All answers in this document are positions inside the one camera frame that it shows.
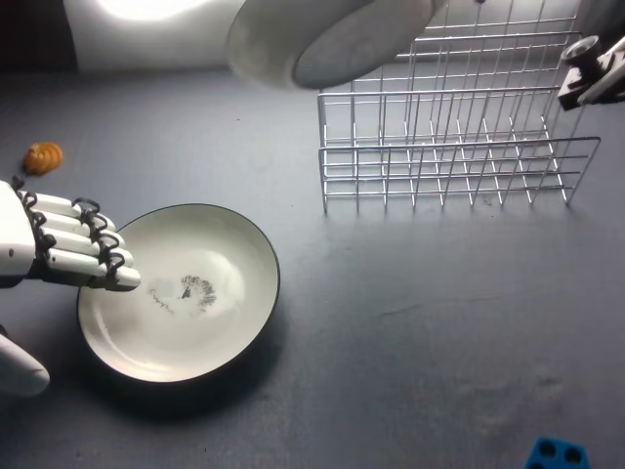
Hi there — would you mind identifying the orange toy pastry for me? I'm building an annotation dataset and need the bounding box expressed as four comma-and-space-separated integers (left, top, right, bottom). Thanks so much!
24, 141, 64, 177

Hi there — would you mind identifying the silver wire dish rack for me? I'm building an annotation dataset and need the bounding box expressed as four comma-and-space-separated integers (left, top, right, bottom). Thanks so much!
315, 0, 603, 217

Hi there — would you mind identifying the white plate with dark scuff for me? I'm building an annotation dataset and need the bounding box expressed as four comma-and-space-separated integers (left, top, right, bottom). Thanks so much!
76, 202, 282, 391

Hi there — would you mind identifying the white round plate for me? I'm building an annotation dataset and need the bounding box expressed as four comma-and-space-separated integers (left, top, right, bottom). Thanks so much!
224, 0, 451, 92

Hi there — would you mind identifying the blue pentagon block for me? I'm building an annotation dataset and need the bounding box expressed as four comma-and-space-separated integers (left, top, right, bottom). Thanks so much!
524, 436, 593, 469

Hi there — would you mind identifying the white cloth backdrop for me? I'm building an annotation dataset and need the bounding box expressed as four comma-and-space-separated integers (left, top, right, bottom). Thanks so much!
72, 0, 580, 75

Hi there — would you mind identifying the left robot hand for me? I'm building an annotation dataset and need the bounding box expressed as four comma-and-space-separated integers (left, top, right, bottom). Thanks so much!
0, 177, 143, 399

